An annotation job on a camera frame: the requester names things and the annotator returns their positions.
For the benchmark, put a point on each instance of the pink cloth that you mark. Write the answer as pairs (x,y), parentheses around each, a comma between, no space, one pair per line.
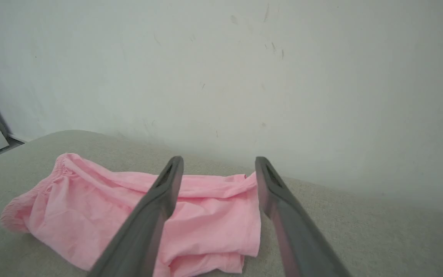
(83,207)

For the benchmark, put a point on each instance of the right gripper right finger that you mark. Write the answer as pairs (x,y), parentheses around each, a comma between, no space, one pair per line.
(294,231)

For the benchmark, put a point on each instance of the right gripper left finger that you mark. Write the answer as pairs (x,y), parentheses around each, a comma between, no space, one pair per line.
(144,231)

